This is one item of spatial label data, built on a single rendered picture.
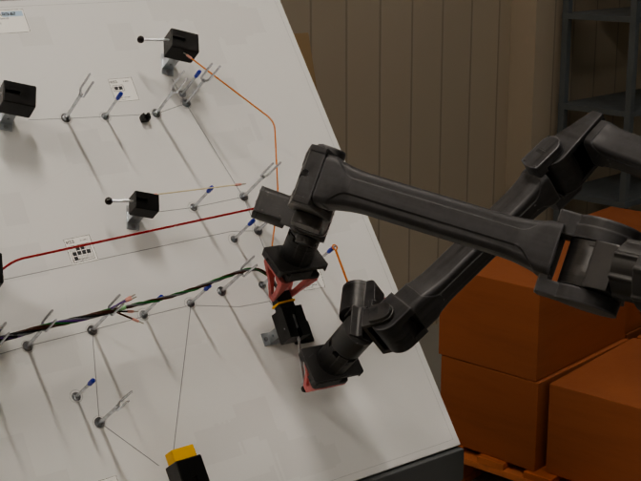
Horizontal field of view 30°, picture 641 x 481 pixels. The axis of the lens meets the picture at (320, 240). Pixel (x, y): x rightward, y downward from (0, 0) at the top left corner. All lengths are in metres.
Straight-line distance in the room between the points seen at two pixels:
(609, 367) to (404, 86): 1.82
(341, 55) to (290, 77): 2.49
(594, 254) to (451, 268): 0.58
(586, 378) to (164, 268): 2.02
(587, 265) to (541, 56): 4.40
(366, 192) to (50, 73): 0.93
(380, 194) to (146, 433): 0.74
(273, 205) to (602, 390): 1.99
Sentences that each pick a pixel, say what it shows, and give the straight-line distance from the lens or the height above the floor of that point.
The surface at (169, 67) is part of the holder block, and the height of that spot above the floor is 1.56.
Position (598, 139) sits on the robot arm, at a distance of 1.98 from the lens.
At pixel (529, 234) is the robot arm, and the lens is 1.41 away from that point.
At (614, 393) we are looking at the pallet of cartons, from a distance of 3.77.
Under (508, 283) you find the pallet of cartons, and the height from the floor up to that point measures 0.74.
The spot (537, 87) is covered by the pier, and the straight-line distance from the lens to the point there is 5.76.
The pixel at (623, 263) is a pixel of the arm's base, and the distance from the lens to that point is 1.34.
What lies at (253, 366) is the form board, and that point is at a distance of 2.13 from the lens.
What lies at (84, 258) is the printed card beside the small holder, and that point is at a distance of 2.08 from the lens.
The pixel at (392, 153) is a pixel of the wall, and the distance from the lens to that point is 5.24.
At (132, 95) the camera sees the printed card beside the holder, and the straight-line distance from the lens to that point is 2.28.
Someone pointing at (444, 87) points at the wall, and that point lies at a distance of 5.45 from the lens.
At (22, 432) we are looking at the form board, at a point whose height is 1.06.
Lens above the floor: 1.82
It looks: 15 degrees down
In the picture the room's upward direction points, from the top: straight up
